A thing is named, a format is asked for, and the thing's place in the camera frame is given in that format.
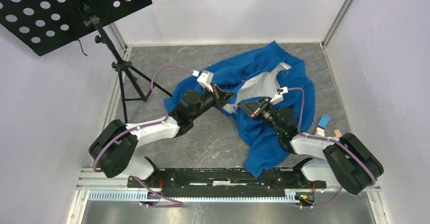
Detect blue zip-up jacket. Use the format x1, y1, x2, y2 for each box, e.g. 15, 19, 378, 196
163, 40, 316, 178

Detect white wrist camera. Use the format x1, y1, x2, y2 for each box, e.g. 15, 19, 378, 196
270, 87, 289, 105
197, 70, 213, 92

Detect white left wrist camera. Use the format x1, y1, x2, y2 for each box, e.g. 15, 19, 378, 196
197, 70, 213, 92

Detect black perforated music stand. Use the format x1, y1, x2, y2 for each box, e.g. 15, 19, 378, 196
1, 0, 152, 102

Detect long wooden block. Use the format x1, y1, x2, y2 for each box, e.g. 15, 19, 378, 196
334, 129, 342, 137

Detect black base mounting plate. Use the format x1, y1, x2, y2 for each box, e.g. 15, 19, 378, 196
143, 167, 327, 198

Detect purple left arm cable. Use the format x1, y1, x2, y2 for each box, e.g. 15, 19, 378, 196
92, 65, 200, 209

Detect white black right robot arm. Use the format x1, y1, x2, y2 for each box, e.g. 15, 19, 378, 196
238, 97, 384, 195

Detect aluminium frame rail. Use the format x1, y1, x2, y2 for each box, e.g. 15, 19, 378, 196
75, 168, 382, 203

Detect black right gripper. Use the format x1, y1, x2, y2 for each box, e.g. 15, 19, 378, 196
238, 96, 283, 136

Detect small white block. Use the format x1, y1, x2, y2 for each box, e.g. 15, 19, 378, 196
315, 127, 325, 137

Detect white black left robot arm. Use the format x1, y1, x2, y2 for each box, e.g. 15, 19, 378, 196
89, 85, 234, 187

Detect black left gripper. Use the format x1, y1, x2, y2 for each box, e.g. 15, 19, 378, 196
190, 83, 234, 121

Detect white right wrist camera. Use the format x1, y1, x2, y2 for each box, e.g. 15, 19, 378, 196
270, 87, 289, 105

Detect small blue block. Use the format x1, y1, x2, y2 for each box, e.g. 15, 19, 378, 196
317, 114, 331, 129

